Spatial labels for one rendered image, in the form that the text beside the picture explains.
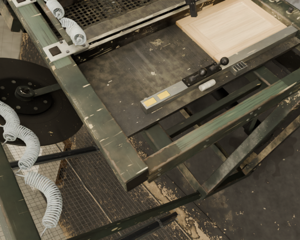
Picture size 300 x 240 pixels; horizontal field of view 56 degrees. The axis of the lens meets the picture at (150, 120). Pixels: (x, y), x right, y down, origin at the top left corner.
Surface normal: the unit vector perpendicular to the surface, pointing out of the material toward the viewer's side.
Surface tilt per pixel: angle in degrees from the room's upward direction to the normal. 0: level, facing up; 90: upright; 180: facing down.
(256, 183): 0
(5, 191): 90
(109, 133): 59
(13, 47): 90
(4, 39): 90
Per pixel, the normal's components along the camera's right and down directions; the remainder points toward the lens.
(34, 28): 0.01, -0.55
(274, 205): -0.71, 0.10
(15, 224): 0.44, -0.70
